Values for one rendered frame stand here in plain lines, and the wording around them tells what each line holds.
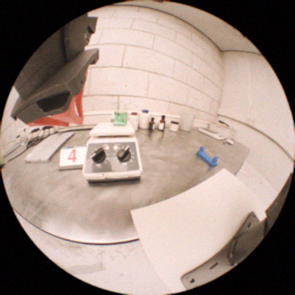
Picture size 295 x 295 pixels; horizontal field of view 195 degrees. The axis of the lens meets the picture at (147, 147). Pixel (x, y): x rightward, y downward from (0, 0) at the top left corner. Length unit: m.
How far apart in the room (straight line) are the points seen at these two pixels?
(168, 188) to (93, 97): 0.69
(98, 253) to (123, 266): 0.04
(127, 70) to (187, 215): 0.79
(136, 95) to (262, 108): 1.53
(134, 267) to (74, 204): 0.14
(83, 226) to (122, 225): 0.06
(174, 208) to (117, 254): 0.12
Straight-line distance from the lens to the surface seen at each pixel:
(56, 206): 0.22
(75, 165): 0.28
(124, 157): 0.19
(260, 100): 1.56
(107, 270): 0.16
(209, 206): 0.20
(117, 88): 0.70
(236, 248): 0.18
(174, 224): 0.15
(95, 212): 0.17
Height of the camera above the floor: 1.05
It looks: 27 degrees down
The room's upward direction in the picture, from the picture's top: 7 degrees clockwise
